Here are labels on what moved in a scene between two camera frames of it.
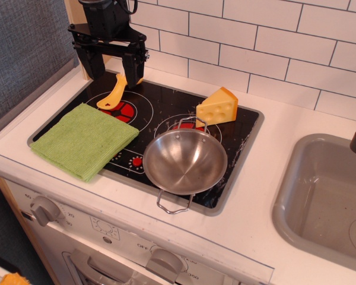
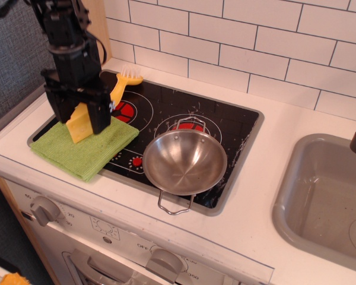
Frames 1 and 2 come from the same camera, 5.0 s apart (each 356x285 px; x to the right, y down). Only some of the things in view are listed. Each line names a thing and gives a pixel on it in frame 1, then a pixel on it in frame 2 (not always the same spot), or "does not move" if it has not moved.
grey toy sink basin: [320, 200] does not move
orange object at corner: [13, 279] does not move
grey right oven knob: [164, 265] does not move
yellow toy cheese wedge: [221, 107] → [79, 124]
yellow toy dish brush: [113, 98] does not move
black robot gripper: [108, 28] → [78, 71]
